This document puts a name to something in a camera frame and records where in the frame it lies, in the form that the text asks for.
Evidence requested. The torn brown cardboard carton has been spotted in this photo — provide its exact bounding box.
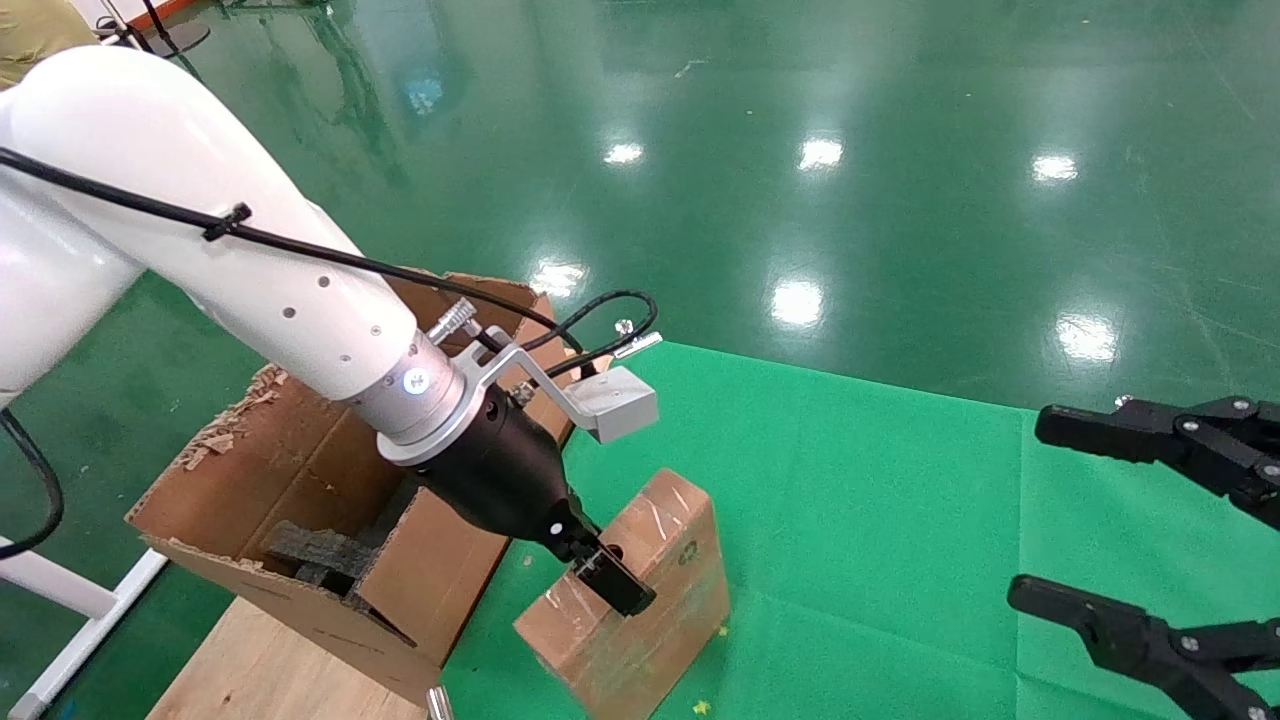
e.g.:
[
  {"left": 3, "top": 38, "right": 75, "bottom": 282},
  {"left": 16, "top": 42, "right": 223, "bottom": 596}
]
[{"left": 125, "top": 272, "right": 593, "bottom": 707}]

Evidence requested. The green cloth table mat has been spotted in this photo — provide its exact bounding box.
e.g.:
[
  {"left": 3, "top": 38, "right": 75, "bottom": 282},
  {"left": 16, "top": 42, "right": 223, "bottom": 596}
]
[{"left": 438, "top": 340, "right": 1280, "bottom": 720}]

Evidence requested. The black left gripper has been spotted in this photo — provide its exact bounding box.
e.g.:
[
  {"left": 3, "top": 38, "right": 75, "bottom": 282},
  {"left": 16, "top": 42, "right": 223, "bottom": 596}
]
[{"left": 415, "top": 385, "right": 658, "bottom": 617}]

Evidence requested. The black round stand base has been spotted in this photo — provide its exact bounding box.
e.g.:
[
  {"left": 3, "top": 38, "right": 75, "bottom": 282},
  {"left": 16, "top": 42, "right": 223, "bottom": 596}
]
[{"left": 140, "top": 0, "right": 213, "bottom": 57}]

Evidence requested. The black camera cable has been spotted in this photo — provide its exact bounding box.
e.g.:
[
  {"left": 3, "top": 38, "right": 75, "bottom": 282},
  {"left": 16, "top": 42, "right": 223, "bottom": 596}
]
[{"left": 0, "top": 145, "right": 661, "bottom": 383}]

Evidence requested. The black foam padding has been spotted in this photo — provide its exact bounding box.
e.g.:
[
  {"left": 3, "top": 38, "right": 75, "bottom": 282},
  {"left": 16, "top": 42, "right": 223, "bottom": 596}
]
[{"left": 264, "top": 520, "right": 373, "bottom": 593}]

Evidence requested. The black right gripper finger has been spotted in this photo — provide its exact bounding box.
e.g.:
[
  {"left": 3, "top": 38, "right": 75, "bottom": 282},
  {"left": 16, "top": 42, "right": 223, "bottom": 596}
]
[
  {"left": 1035, "top": 395, "right": 1280, "bottom": 531},
  {"left": 1008, "top": 575, "right": 1280, "bottom": 720}
]

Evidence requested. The white pipe rack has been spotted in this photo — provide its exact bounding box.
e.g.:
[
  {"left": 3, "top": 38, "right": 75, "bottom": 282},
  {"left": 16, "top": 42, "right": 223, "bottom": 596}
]
[{"left": 70, "top": 0, "right": 153, "bottom": 49}]

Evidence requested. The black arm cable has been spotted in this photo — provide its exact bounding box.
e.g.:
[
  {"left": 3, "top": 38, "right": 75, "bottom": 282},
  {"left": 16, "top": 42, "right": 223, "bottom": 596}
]
[{"left": 0, "top": 408, "right": 67, "bottom": 561}]

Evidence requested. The small taped cardboard box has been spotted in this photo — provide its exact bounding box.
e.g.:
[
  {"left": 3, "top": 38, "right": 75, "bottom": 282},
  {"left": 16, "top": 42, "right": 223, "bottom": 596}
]
[{"left": 513, "top": 468, "right": 732, "bottom": 720}]

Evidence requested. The person in yellow shirt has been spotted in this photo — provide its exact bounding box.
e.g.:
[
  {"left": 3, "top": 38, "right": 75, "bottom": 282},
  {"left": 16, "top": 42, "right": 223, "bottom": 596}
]
[{"left": 0, "top": 0, "right": 101, "bottom": 91}]

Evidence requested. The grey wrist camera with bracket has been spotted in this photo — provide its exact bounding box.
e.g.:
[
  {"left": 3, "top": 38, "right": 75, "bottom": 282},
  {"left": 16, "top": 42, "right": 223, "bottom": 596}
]
[{"left": 455, "top": 340, "right": 661, "bottom": 446}]

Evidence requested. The white pipe frame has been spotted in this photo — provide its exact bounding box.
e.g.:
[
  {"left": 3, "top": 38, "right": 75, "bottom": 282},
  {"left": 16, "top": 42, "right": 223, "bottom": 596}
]
[{"left": 0, "top": 535, "right": 171, "bottom": 720}]

